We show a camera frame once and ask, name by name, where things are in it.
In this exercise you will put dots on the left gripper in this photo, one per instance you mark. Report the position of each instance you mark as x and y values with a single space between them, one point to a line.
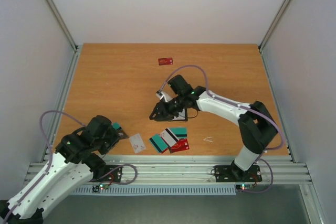
115 138

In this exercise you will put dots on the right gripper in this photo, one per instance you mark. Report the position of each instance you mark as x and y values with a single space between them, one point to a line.
165 108

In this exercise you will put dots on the black leather card holder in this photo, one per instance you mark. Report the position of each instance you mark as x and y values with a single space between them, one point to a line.
182 116

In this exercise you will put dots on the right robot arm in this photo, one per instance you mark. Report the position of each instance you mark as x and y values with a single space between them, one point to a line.
257 128

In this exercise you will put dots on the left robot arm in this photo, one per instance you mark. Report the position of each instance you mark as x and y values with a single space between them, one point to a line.
77 160

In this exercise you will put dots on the black VIP card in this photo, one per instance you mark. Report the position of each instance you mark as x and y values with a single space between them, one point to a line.
124 137

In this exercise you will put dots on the teal card far left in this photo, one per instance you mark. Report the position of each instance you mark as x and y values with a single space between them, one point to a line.
117 126

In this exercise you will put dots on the white floral VIP card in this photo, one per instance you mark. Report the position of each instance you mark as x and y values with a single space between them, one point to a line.
137 143

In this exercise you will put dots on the white card with black stripe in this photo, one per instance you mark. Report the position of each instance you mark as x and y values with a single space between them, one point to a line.
169 137

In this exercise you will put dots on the large teal card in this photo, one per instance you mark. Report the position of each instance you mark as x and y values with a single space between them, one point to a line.
179 132

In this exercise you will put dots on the teal card with black stripe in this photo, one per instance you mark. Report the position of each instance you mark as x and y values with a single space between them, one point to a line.
158 143

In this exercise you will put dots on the red card in pile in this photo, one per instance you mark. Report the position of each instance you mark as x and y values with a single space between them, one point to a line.
181 145

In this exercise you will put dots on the lone red card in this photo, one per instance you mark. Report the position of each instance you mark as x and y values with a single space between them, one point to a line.
165 61

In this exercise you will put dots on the left controller board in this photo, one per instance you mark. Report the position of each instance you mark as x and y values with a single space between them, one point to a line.
99 188

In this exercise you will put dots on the controller board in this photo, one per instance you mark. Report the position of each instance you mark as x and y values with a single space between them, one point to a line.
242 187
99 188

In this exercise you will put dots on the right controller board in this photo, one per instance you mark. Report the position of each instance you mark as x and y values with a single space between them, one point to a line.
242 187

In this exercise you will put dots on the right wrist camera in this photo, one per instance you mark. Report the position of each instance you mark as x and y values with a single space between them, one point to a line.
163 96

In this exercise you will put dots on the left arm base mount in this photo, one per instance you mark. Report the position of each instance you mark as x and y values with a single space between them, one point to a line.
107 173

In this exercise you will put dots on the white slotted cable duct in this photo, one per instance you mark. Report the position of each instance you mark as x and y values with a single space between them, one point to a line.
159 190

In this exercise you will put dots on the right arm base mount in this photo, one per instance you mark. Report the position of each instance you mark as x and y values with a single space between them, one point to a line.
226 174

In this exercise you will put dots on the left rear aluminium post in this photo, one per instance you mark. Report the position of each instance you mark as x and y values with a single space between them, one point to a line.
54 10

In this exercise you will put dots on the aluminium post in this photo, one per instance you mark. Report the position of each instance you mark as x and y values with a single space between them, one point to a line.
275 22
54 10

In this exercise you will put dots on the right rear aluminium post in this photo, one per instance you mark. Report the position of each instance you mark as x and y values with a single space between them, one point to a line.
275 22

